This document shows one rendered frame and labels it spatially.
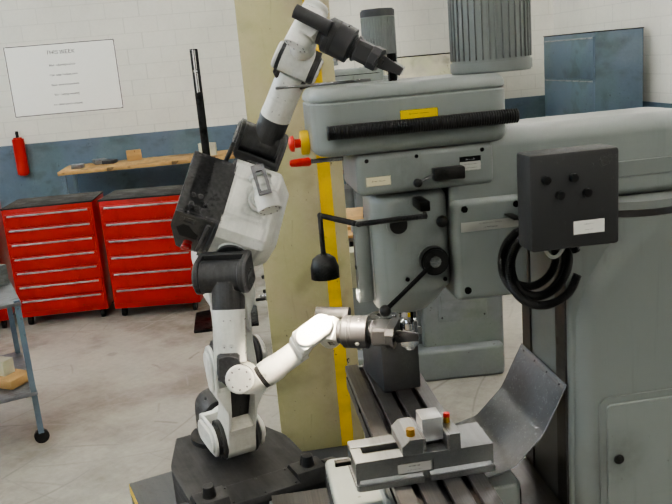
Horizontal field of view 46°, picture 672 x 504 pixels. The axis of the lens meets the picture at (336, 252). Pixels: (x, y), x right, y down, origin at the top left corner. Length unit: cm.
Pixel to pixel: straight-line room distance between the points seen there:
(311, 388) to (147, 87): 753
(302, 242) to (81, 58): 766
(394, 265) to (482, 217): 24
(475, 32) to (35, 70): 957
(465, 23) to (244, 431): 158
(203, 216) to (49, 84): 907
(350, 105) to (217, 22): 916
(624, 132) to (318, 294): 212
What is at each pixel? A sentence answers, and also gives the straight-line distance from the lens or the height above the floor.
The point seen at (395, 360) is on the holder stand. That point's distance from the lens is 245.
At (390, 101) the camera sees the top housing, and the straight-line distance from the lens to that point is 185.
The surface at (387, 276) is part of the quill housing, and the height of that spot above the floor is 142.
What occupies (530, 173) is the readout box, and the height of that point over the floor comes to 169.
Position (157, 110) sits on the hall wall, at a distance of 1099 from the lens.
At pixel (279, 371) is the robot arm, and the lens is 214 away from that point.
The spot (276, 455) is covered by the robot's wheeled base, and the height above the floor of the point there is 57.
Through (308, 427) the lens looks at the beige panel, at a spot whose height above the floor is 16.
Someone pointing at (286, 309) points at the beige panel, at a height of 79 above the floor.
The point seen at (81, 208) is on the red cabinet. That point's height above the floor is 95.
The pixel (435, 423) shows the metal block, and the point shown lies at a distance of 199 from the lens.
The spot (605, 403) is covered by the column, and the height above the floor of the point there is 105.
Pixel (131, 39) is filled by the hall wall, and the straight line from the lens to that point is 1101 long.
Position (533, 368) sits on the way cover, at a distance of 229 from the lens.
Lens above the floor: 195
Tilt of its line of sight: 14 degrees down
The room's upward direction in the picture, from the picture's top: 5 degrees counter-clockwise
